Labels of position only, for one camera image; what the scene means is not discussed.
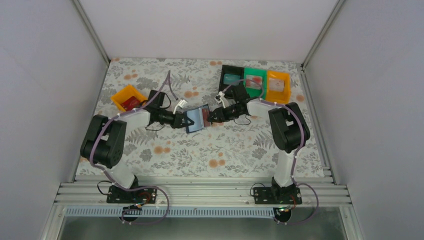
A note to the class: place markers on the pale card stack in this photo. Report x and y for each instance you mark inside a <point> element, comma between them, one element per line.
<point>276,85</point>

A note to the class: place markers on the orange bin right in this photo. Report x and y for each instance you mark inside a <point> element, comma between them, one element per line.
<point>279,97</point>

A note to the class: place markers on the white red card stack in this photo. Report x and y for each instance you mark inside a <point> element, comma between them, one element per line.
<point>253,82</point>

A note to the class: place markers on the orange bin left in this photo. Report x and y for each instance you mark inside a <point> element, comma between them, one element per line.
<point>127,98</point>

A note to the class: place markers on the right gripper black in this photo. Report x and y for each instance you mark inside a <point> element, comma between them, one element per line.
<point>219,114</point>

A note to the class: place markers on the orange bin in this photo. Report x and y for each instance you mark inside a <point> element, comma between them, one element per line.
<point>279,97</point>
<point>127,98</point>

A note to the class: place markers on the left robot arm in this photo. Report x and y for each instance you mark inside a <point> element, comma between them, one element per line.
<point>104,141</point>

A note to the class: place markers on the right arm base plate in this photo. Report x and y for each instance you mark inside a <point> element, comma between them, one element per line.
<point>265,196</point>

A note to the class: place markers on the aluminium mounting rail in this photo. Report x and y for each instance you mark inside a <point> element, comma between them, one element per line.
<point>205,191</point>

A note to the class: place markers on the black bin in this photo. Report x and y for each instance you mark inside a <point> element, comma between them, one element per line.
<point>232,70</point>

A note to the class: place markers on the blue leather card holder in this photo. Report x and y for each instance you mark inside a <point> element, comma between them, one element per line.
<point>196,115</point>

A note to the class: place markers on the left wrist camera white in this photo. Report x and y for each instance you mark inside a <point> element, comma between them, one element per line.
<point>180,105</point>

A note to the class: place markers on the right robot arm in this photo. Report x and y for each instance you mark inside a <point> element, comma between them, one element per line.
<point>288,128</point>

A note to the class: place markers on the teal card stack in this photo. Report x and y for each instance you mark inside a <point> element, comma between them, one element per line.
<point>228,78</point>

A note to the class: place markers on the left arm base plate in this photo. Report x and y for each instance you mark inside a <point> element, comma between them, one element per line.
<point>117,195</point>

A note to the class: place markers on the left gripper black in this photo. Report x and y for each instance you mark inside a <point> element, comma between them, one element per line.
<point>181,120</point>

